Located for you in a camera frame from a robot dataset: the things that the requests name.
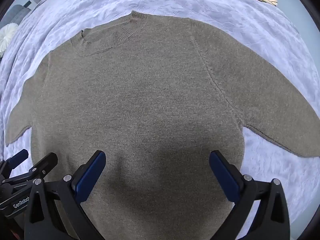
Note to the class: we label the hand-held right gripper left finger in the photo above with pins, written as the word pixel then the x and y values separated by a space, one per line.
pixel 90 177

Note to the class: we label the lavender textured blanket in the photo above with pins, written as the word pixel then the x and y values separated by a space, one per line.
pixel 180 2

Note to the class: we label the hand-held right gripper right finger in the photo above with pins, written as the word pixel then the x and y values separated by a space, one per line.
pixel 225 177

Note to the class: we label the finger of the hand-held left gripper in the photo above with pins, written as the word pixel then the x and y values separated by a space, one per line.
pixel 18 156
pixel 46 161

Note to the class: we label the grey quilted headboard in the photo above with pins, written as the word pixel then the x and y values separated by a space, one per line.
pixel 18 12

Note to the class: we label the round white pleated pillow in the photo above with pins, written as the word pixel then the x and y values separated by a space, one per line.
pixel 7 36

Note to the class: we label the olive brown knit sweater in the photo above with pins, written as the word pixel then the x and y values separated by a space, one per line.
pixel 150 92

